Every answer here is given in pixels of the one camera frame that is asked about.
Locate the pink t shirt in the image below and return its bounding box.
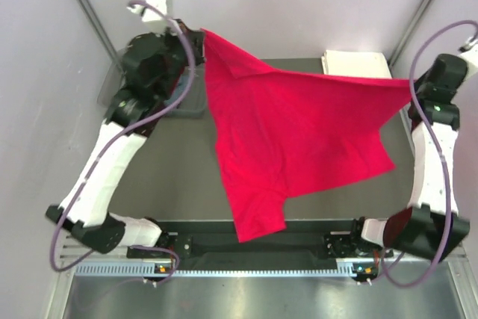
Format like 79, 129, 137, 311
204, 31, 411, 242

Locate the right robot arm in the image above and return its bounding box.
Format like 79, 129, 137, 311
348, 51, 477, 259

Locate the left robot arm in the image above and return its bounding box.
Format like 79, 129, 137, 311
46, 20, 205, 257

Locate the grey-blue t shirt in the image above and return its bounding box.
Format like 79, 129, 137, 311
170, 74, 191, 105

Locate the folded white t shirt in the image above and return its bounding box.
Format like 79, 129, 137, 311
320, 50, 391, 78

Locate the clear plastic bin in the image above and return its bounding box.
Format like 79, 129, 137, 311
97, 63, 207, 119

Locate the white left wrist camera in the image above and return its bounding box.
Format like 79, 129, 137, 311
128, 0, 173, 34

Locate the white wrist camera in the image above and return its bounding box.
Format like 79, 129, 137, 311
128, 0, 173, 34
459, 36, 478, 76

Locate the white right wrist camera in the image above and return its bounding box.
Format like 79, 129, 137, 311
459, 36, 478, 76

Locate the right aluminium corner post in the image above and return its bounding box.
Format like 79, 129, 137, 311
388, 0, 435, 69

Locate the aluminium corner post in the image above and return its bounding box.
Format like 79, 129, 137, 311
76, 0, 121, 69
388, 0, 435, 69

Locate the left aluminium corner post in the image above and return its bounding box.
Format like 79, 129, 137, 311
76, 0, 121, 69

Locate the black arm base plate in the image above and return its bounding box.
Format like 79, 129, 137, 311
126, 221, 393, 260

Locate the grey slotted cable duct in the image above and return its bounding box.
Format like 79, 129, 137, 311
73, 258, 376, 278

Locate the aluminium frame rail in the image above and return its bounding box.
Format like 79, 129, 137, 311
59, 231, 468, 264

